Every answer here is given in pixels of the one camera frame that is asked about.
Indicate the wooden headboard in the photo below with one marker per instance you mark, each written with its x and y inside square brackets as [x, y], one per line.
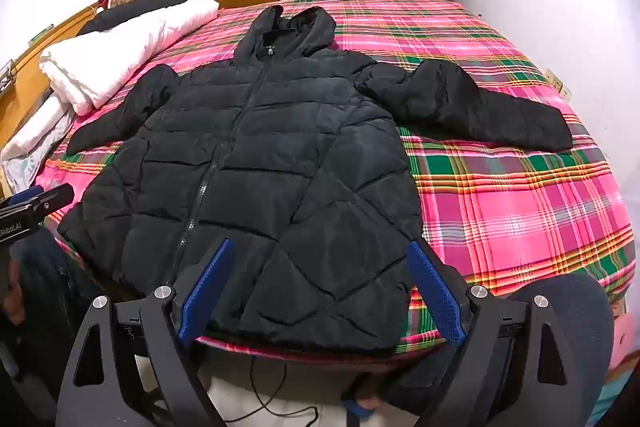
[17, 114]

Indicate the black jacket on bed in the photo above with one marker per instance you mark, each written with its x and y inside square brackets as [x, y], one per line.
[135, 9]

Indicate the pink plaid bed sheet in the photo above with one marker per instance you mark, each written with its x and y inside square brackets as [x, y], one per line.
[500, 207]

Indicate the wall socket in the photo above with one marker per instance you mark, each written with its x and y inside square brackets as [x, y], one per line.
[556, 81]

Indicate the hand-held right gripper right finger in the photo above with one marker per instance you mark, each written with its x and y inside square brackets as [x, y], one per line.
[435, 292]

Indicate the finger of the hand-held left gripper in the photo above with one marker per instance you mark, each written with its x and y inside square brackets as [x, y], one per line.
[47, 198]

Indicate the white folded duvet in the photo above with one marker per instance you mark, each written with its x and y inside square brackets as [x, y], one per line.
[125, 52]

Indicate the black puffer jacket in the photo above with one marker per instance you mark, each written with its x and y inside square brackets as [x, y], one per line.
[280, 167]

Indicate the blue slipper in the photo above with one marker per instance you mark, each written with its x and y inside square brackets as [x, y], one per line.
[357, 411]

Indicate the person's left leg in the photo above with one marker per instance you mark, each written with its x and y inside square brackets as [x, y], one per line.
[50, 267]

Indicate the white pillow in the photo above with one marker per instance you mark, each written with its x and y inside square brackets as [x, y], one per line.
[30, 134]

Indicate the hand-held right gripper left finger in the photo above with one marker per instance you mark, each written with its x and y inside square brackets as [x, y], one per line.
[207, 292]

